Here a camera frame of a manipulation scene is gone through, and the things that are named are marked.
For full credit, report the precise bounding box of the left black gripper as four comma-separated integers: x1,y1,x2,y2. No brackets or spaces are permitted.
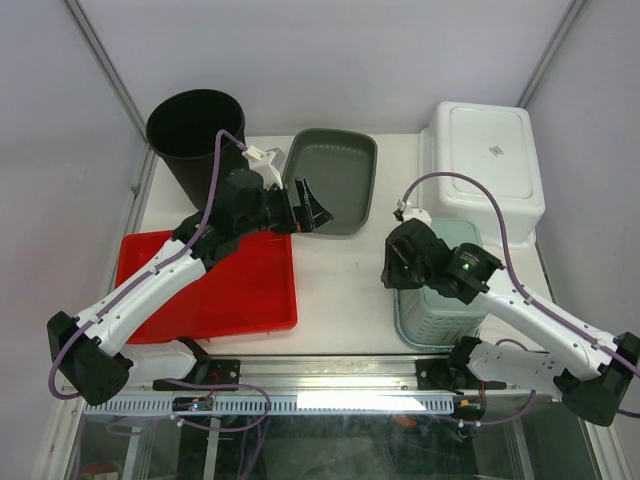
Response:
237,177,334,238

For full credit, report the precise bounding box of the dark grey plastic tray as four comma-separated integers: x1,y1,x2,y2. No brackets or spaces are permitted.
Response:
282,128,378,236

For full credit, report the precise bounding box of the teal perforated plastic basket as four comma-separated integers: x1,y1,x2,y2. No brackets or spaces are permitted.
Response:
394,218,487,353

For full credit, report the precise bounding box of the large white plastic tub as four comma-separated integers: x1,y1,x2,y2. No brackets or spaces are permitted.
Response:
416,101,545,249

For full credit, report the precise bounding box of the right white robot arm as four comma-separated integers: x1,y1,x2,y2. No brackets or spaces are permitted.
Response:
381,219,639,426

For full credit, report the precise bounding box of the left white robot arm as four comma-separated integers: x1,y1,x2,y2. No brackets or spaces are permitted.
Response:
47,170,333,406

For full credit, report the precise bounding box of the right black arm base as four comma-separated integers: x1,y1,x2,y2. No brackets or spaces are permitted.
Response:
414,359,465,393

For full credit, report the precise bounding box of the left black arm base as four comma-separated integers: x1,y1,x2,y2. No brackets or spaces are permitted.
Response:
173,337,241,391

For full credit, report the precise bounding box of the red plastic tray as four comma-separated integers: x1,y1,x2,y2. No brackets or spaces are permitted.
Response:
128,232,297,344

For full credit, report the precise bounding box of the black round plastic bin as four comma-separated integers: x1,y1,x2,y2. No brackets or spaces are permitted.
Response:
146,89,246,210

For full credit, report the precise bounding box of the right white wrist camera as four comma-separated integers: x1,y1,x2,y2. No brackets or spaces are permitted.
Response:
393,199,432,226

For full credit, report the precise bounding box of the aluminium mounting rail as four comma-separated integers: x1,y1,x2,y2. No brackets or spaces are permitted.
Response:
119,353,561,396

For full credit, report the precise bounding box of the white slotted cable duct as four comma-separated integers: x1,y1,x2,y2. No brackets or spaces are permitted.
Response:
85,392,454,417

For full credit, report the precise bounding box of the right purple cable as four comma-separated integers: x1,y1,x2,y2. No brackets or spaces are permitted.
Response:
397,170,640,419

